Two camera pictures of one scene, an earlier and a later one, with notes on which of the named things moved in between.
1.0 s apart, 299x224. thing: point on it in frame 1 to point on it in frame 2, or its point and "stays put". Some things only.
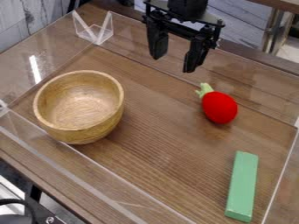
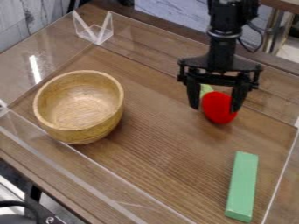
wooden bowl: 79,106 stays put
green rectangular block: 242,187 stays put
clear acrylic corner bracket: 95,33 stays put
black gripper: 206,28 to 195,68
